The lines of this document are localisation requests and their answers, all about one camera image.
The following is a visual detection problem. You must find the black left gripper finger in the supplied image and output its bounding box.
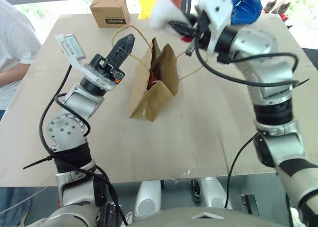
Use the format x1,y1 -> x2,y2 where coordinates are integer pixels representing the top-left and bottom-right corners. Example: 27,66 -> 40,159
107,34 -> 135,69
118,37 -> 136,70

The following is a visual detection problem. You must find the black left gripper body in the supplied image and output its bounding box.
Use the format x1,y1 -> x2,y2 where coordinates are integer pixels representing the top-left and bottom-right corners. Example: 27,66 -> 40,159
89,53 -> 125,85

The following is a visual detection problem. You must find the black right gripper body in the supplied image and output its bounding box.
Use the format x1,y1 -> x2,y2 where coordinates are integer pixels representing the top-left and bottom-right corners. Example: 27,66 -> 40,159
195,10 -> 212,50

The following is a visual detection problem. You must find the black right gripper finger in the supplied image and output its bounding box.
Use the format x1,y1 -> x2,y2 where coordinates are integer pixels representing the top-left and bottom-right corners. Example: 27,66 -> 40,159
168,20 -> 199,36
185,35 -> 201,57

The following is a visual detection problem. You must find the white plush toy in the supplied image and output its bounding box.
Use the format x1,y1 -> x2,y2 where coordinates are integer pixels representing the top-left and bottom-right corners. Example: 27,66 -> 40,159
150,0 -> 193,43

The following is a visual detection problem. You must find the red plush toy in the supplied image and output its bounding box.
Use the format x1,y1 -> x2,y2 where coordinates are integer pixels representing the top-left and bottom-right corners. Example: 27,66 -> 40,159
146,72 -> 162,90

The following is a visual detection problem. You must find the yellow star plush toy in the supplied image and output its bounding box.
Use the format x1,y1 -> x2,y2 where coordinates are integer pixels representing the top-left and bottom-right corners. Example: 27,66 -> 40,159
137,0 -> 159,20

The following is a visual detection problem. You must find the blue plush toy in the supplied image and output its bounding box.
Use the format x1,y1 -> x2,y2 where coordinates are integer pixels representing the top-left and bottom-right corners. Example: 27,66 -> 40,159
230,0 -> 263,26

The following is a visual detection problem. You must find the brown paper bag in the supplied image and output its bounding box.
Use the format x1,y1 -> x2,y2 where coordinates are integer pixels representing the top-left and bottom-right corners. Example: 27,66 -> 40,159
111,25 -> 206,123

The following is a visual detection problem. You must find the brown plush toy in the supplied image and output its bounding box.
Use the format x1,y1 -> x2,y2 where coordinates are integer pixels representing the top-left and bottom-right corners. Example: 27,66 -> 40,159
263,0 -> 292,15

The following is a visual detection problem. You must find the small brown cardboard box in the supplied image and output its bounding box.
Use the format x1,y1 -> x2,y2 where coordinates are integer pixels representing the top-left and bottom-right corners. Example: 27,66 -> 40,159
89,0 -> 131,29

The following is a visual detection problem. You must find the brown cardboard table cover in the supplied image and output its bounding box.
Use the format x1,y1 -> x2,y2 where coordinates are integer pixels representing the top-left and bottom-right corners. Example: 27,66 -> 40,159
0,12 -> 318,188

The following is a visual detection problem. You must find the person in white shirt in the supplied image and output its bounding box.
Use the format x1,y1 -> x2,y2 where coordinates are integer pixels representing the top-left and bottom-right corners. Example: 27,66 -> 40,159
0,0 -> 42,111

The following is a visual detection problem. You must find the black zip tie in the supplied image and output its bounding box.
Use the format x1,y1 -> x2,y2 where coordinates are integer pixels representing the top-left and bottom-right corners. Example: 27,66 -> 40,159
23,154 -> 58,170

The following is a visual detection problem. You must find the white rounded shell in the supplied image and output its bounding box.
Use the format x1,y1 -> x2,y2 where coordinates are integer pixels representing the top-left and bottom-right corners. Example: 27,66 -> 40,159
198,177 -> 233,210
134,180 -> 162,217

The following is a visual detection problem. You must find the grey robot torso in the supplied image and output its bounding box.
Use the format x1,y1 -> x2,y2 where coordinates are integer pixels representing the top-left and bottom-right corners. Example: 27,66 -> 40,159
125,206 -> 305,227

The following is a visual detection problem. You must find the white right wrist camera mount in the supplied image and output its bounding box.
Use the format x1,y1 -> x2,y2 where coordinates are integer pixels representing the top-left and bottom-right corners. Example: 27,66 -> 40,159
194,0 -> 235,58

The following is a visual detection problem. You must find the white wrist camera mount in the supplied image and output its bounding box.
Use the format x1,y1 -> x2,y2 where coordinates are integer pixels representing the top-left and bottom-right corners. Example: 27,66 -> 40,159
194,0 -> 235,58
55,33 -> 118,91

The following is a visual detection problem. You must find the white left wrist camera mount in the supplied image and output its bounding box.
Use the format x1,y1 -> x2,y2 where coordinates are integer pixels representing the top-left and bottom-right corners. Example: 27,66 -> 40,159
55,33 -> 118,91

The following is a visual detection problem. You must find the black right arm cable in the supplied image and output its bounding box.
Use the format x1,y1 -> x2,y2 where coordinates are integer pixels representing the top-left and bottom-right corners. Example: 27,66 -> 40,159
192,35 -> 301,87

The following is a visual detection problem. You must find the black cable under table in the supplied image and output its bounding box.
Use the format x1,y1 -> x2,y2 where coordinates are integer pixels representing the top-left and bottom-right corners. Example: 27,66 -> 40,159
224,134 -> 260,209

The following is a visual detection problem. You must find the black metal bracket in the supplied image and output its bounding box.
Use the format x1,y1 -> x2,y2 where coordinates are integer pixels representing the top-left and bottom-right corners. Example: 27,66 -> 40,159
240,193 -> 260,217

